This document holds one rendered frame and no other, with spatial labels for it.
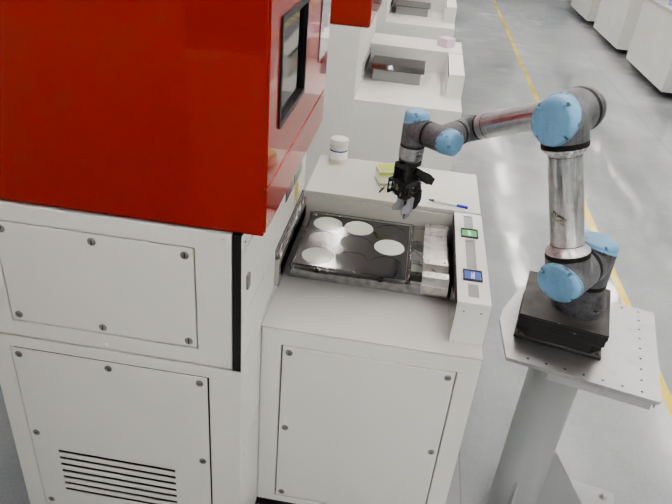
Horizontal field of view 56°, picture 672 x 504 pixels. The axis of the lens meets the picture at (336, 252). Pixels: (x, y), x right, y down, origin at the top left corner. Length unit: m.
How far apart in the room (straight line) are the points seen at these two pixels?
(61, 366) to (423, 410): 1.02
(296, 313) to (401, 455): 0.57
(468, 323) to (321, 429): 0.58
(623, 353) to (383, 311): 0.70
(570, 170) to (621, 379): 0.61
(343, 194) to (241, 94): 1.01
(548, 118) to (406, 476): 1.18
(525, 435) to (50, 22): 1.77
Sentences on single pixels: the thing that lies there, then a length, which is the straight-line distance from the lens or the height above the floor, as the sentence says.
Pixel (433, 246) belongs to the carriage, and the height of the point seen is 0.88.
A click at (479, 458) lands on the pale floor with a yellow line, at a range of 2.70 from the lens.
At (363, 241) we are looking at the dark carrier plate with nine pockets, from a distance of 2.10.
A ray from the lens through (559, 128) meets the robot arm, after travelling 1.61.
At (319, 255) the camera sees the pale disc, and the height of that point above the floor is 0.90.
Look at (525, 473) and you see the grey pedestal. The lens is 2.33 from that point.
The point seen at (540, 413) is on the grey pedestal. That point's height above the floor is 0.54.
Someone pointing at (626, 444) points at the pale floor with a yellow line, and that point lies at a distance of 3.01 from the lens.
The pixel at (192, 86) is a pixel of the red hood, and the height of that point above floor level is 1.55.
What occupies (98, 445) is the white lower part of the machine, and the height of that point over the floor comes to 0.45.
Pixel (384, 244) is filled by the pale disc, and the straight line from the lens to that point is 2.10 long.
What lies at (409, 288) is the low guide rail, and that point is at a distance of 2.00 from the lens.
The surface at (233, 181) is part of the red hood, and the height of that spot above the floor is 1.35.
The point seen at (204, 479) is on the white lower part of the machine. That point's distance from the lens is 2.01.
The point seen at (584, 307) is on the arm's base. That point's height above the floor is 0.95.
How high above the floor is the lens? 1.94
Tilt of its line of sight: 31 degrees down
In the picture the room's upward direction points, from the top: 5 degrees clockwise
